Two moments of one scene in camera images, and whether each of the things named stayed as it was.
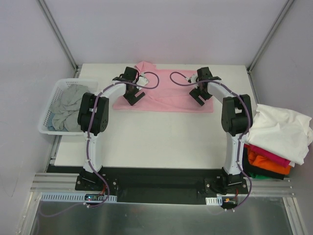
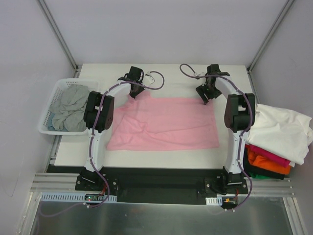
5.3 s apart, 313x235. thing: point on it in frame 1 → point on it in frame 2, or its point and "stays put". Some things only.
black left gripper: x=133 y=96 stays put
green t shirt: x=258 y=176 stays put
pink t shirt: x=167 y=90 → x=146 y=123
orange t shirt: x=265 y=163 stays put
